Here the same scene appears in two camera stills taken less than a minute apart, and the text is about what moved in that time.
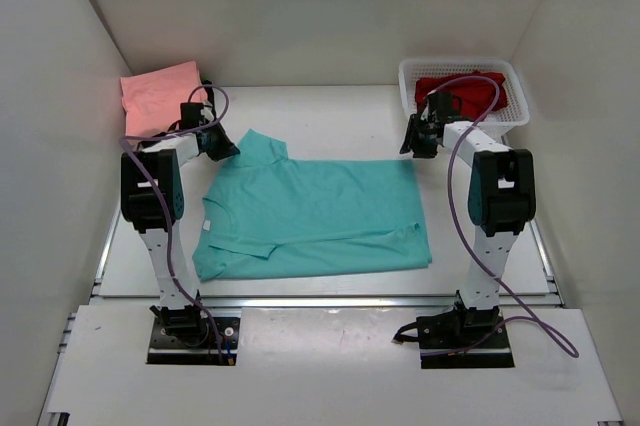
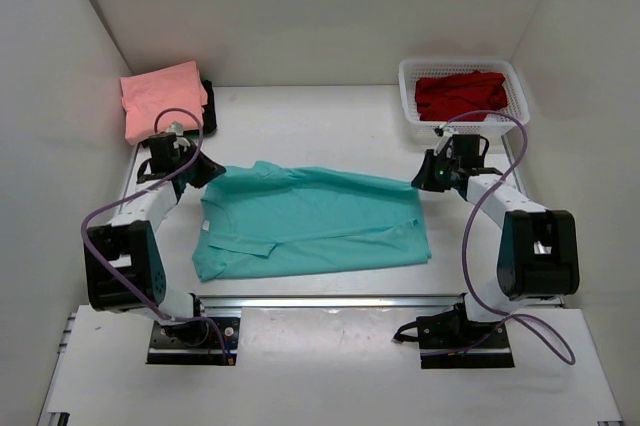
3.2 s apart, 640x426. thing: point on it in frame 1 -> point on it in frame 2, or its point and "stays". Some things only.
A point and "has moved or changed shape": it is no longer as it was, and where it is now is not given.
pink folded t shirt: x=152 y=100 stays
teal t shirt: x=267 y=214 has moved or changed shape
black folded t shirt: x=210 y=97 stays
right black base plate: x=443 y=343 stays
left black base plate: x=194 y=346 stays
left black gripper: x=226 y=148 -> x=211 y=170
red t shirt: x=476 y=96 stays
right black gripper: x=412 y=145 -> x=424 y=180
